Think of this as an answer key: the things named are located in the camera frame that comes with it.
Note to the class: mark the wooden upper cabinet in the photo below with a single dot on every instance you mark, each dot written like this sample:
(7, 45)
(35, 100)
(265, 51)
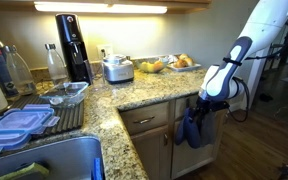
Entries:
(190, 2)

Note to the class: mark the under-cabinet light bar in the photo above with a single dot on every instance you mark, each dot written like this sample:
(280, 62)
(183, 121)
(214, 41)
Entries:
(100, 7)

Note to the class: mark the white rectangular tray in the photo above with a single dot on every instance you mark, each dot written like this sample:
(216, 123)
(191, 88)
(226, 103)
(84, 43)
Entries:
(184, 68)

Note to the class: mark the wide wooden drawer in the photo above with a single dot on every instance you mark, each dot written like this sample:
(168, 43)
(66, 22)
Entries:
(181, 105)

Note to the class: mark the small blue container lid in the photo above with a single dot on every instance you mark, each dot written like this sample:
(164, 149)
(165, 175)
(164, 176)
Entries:
(4, 140)

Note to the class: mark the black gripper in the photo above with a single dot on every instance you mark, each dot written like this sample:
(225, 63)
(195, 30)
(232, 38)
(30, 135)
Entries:
(212, 106)

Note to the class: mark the clear glass bottle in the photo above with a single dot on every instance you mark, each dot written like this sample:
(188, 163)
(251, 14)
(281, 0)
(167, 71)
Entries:
(20, 73)

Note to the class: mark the narrow wooden cabinet door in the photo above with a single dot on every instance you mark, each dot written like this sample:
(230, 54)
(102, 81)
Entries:
(149, 153)

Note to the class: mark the clear glass baking dish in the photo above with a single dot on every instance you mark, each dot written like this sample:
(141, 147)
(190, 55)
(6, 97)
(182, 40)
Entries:
(64, 94)

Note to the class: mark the yellow lemon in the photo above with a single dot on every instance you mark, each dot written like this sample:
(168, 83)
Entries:
(144, 66)

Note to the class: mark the black soda maker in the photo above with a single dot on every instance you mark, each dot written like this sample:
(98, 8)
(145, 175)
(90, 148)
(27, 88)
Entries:
(73, 50)

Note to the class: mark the wide wooden cabinet door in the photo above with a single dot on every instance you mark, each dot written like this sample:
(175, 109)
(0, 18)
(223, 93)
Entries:
(190, 160)

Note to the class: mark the yellow green sponge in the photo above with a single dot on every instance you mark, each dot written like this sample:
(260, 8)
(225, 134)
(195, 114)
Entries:
(24, 171)

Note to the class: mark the clear plastic bottle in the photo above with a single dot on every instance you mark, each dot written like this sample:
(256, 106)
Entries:
(56, 65)

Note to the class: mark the white wall outlet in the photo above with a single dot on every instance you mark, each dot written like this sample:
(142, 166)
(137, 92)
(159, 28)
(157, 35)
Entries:
(104, 51)

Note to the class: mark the grey hanging cloth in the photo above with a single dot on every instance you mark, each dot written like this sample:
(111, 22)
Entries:
(210, 131)

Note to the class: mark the steel kitchen sink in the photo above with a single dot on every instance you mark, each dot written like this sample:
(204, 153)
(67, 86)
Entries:
(50, 160)

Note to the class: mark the orange fruit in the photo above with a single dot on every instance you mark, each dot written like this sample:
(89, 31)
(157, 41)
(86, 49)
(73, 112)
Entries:
(158, 66)

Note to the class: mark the large blue container lid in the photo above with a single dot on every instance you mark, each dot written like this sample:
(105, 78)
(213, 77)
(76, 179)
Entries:
(19, 120)

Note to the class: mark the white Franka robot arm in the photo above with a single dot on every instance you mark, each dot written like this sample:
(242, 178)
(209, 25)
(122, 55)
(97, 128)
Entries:
(260, 30)

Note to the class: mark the silver countertop appliance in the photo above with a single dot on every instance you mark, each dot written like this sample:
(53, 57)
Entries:
(118, 70)

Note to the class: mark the blue terry cloth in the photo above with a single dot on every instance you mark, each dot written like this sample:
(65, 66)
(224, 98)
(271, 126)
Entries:
(189, 130)

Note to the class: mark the brown bread roll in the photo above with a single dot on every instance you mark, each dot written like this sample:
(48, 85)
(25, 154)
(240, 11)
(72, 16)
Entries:
(184, 56)
(180, 63)
(190, 61)

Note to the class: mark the clear glass fruit bowl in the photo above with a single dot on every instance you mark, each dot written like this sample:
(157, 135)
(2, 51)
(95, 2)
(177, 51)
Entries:
(152, 68)

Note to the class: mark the dark ribbed drying mat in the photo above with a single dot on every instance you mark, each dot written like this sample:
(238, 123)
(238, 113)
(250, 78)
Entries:
(71, 117)

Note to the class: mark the narrow wooden drawer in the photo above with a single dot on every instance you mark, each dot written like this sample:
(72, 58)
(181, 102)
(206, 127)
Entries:
(144, 111)

